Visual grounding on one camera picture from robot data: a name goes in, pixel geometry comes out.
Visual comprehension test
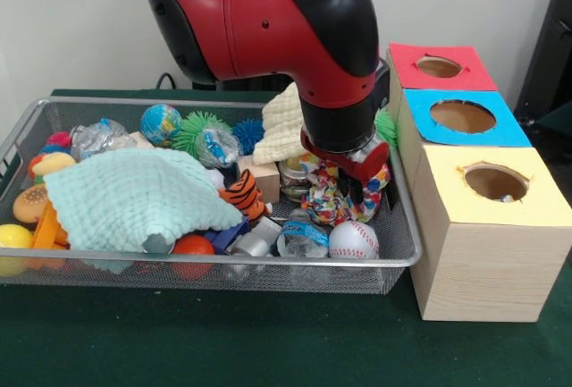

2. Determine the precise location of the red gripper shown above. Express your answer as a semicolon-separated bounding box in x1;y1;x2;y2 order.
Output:
299;130;391;207

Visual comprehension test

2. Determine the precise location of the pale yellow waffle cloth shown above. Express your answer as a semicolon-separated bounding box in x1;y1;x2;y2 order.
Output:
252;81;309;165

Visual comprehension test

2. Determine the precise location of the mint green waffle cloth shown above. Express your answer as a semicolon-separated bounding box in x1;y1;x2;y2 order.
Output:
43;147;245;254

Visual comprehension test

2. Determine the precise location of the shallow mesh bin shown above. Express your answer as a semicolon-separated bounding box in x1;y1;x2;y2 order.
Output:
0;96;424;295

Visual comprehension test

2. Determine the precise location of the wooden box with three holes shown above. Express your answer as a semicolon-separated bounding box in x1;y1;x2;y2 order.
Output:
383;42;572;324

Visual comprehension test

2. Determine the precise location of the white baseball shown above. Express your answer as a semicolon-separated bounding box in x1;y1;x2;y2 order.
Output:
328;220;381;259

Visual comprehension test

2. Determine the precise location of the crushed clear water bottle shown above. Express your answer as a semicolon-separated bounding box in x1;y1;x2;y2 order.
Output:
275;208;331;258

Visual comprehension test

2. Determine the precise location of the green spiky rubber ball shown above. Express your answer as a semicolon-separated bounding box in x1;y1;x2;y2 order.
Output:
171;111;231;156
374;108;399;145

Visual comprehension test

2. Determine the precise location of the orange tiger plush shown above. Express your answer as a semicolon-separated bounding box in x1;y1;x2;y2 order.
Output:
218;169;273;221

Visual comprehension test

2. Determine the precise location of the red ball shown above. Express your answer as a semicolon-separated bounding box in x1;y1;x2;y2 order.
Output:
172;233;215;280

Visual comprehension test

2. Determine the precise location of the dark green table cloth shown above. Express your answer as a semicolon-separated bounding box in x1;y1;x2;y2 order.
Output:
0;88;572;387
534;103;572;164

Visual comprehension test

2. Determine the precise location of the globe print ball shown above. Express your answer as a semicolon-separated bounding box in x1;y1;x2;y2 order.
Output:
139;104;183;147

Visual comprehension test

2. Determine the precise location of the yellow ball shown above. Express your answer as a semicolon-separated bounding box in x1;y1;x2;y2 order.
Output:
0;223;35;277

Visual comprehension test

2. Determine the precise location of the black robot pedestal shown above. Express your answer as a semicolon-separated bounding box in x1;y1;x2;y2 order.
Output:
191;0;361;92

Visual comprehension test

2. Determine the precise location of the black looped cable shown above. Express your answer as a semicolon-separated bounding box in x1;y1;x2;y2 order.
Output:
154;72;181;91

